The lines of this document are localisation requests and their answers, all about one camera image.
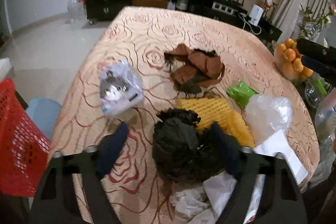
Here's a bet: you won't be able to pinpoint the light blue floor mat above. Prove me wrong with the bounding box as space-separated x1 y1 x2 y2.
26 98 61 141

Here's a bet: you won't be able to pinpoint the glass bowl of oranges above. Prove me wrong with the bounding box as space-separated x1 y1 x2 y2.
273 38 313 83

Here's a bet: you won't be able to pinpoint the black tv cabinet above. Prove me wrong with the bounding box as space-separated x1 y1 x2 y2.
85 0 282 42

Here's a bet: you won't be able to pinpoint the red plastic mesh basket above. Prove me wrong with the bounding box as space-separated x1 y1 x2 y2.
0 79 50 197

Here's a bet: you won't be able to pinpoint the rose pattern tablecloth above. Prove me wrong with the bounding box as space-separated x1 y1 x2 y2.
48 5 321 224

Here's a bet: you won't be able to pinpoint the white tissue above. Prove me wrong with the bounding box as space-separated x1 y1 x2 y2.
169 183 217 224

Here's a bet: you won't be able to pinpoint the white router box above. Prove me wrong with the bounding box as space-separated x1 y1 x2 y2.
249 4 264 26

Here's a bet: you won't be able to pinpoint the yellow foam fruit net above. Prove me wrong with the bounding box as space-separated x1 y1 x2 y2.
177 98 232 132

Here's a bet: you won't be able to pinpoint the brown paper bag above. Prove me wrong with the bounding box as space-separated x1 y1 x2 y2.
164 43 225 95

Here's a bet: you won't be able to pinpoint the black plastic bag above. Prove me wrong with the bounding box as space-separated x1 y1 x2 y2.
152 108 224 182

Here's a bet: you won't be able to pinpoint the white paper sheet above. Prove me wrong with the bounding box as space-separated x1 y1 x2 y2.
203 130 309 219

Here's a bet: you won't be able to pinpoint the clear cat print packet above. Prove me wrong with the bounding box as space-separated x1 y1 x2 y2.
99 59 144 117

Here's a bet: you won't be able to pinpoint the pink flowers in vase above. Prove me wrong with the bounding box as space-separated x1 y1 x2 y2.
294 0 335 41

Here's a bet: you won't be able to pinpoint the clear plastic bag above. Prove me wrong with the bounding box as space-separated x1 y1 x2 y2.
245 94 293 145

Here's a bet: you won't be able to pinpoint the green snack wrapper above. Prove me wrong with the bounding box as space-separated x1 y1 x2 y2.
227 81 259 108

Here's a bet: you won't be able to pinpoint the large clear water jug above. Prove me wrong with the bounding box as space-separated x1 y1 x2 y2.
67 0 86 24

